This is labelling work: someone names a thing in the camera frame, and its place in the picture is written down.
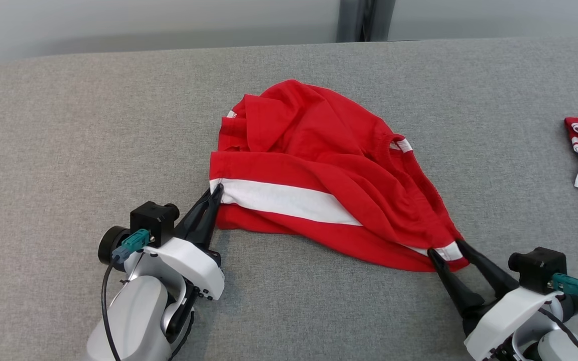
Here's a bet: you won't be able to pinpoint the thin black left camera cable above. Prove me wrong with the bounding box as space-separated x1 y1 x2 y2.
101 257 122 361

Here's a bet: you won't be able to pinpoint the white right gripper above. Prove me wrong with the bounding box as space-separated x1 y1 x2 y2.
426 239 564 361

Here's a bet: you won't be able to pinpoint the teal left camera connector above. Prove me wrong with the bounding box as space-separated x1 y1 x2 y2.
112 229 151 264

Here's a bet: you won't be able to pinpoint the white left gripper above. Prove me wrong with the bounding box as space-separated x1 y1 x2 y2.
141 184 226 301

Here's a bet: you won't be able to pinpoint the red shorts with white stripe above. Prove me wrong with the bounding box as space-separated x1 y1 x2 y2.
209 79 471 273

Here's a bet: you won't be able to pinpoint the teal camera connector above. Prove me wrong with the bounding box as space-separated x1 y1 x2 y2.
112 229 151 264
551 273 578 304

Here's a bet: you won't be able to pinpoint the grey fabric sofa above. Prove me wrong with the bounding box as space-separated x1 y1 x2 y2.
0 36 578 361

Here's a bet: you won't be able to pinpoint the teal right camera connector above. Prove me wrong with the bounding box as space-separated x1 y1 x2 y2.
551 273 578 304

